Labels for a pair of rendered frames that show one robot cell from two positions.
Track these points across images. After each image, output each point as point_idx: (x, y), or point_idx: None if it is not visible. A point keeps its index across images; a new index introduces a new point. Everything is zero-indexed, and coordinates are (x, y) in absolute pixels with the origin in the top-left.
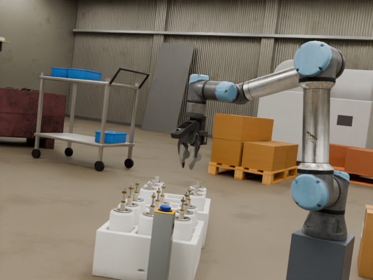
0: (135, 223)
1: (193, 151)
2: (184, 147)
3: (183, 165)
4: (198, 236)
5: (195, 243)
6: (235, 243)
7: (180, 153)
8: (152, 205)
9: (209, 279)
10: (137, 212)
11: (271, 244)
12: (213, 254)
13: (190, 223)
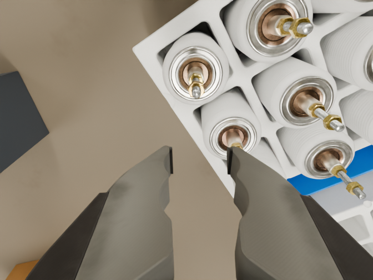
0: (331, 49)
1: (109, 233)
2: (255, 261)
3: (227, 154)
4: (173, 107)
5: (139, 56)
6: (229, 240)
7: (279, 197)
8: (283, 18)
9: (165, 105)
10: (346, 59)
11: (196, 268)
12: (223, 187)
13: (162, 72)
